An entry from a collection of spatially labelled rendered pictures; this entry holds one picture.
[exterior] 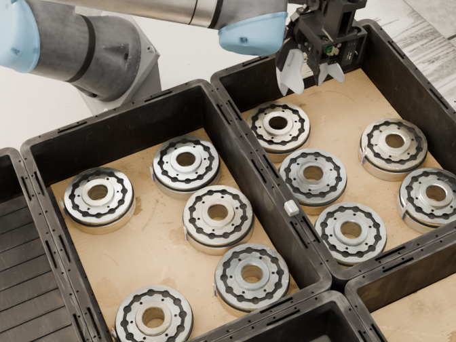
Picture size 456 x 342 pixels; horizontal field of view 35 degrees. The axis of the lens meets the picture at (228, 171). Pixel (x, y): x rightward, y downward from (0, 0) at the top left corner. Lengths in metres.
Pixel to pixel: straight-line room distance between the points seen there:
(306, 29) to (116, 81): 0.40
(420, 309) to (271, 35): 0.44
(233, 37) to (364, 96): 0.47
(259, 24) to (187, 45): 0.70
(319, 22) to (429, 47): 0.59
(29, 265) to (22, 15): 0.37
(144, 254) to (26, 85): 0.55
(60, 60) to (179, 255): 0.37
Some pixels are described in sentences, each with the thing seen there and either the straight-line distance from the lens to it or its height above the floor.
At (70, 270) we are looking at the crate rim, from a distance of 0.95.
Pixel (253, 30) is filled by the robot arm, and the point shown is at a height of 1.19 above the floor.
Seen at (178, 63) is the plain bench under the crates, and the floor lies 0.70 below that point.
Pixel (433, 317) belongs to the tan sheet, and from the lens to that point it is 1.03.
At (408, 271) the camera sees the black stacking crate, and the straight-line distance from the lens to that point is 0.96.
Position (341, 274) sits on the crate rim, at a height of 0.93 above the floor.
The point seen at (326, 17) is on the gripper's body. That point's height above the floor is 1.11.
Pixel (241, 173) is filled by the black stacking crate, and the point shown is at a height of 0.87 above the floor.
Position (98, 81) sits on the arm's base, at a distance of 1.24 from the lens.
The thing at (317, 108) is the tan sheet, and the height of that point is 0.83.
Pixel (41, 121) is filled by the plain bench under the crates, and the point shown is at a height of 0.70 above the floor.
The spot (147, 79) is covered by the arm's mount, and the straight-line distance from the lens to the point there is 1.26.
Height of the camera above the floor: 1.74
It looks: 54 degrees down
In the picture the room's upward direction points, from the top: 2 degrees counter-clockwise
